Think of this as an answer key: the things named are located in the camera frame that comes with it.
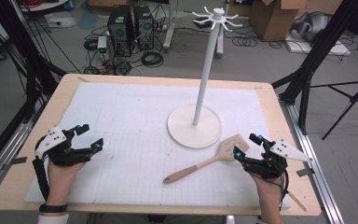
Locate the beige slotted spatula wooden handle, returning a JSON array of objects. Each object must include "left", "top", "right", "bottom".
[{"left": 162, "top": 133, "right": 251, "bottom": 185}]

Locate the tan tape strip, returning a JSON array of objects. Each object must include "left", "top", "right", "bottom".
[{"left": 286, "top": 190, "right": 308, "bottom": 213}]

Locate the white grid mat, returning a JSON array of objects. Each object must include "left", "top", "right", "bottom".
[{"left": 24, "top": 81, "right": 294, "bottom": 209}]

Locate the small white power box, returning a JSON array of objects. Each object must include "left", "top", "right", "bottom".
[{"left": 96, "top": 35, "right": 109, "bottom": 54}]

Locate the aluminium rail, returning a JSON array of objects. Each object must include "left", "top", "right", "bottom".
[
  {"left": 0, "top": 120, "right": 34, "bottom": 204},
  {"left": 279, "top": 98, "right": 345, "bottom": 224}
]

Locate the black wristband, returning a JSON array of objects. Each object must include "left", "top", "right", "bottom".
[{"left": 38, "top": 203, "right": 69, "bottom": 215}]

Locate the black tripod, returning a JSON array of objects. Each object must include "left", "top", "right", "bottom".
[{"left": 310, "top": 74, "right": 358, "bottom": 141}]

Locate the brown cardboard box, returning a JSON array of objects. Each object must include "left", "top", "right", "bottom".
[{"left": 248, "top": 0, "right": 309, "bottom": 43}]

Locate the grey tape piece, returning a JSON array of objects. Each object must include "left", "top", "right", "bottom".
[
  {"left": 1, "top": 156, "right": 28, "bottom": 171},
  {"left": 296, "top": 167, "right": 316, "bottom": 178}
]

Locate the white stand leg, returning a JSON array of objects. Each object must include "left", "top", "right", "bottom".
[
  {"left": 213, "top": 29, "right": 226, "bottom": 59},
  {"left": 162, "top": 0, "right": 177, "bottom": 53}
]

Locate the coiled black cable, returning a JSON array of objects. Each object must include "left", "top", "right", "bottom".
[
  {"left": 141, "top": 49, "right": 165, "bottom": 68},
  {"left": 230, "top": 35, "right": 258, "bottom": 49}
]

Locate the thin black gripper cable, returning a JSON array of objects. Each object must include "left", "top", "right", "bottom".
[{"left": 268, "top": 166, "right": 291, "bottom": 213}]

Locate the white foam board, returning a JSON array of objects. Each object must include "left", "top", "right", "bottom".
[{"left": 283, "top": 32, "right": 352, "bottom": 57}]

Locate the person's left hand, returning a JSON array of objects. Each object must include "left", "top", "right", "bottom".
[{"left": 46, "top": 158, "right": 87, "bottom": 205}]

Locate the black computer tower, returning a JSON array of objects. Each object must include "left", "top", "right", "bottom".
[
  {"left": 106, "top": 5, "right": 135, "bottom": 58},
  {"left": 132, "top": 4, "right": 156, "bottom": 51}
]

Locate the black metal frame stand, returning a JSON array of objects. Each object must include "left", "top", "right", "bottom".
[
  {"left": 271, "top": 0, "right": 358, "bottom": 135},
  {"left": 0, "top": 0, "right": 68, "bottom": 125}
]

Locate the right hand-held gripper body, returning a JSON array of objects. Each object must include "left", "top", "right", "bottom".
[{"left": 241, "top": 138, "right": 314, "bottom": 180}]

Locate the grey bag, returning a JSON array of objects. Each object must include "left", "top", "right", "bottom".
[{"left": 291, "top": 11, "right": 333, "bottom": 43}]

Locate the white utensil rack stand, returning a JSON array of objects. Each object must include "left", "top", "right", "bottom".
[{"left": 166, "top": 7, "right": 244, "bottom": 150}]

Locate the person's right hand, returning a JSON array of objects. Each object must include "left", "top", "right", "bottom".
[{"left": 249, "top": 172, "right": 285, "bottom": 207}]

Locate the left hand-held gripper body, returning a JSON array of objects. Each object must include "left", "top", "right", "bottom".
[{"left": 33, "top": 124, "right": 96, "bottom": 167}]

